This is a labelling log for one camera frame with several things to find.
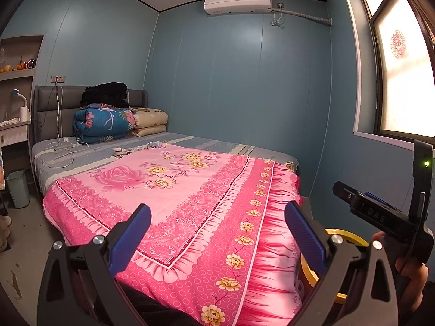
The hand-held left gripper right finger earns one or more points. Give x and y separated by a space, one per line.
306 237

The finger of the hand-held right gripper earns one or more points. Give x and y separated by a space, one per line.
373 215
375 198

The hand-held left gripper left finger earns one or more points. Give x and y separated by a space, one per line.
131 237

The yellow-rimmed waste bin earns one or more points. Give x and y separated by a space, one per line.
353 236

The person's right hand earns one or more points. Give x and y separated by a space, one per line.
414 278

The person's black clothing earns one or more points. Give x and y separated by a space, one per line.
153 312

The pink floral blanket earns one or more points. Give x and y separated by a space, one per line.
190 183

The window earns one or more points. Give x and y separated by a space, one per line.
404 91

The blue floral folded quilt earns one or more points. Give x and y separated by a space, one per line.
102 122

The pale green waste basket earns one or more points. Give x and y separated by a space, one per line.
18 190

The beige folded quilt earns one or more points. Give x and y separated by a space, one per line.
149 117

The light shoes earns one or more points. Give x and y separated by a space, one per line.
4 231

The red paper-cut window decoration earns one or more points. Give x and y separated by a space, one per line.
397 46

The black clothing pile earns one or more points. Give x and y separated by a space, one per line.
105 93

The colourful hanging cloth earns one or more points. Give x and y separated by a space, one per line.
1 166

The bed with grey headboard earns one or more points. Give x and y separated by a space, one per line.
47 102

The white desk lamp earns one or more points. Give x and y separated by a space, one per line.
23 113

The white cloth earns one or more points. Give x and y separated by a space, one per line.
10 121

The wrapped air conditioner pipe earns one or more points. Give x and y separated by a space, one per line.
306 16

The small shelf ornaments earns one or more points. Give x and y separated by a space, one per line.
27 64

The orange fruit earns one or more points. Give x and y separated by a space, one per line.
4 69

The white air conditioner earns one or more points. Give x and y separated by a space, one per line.
238 1

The wall socket panel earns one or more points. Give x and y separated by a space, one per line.
57 78

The wall shelf and desk unit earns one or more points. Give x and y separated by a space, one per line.
20 74

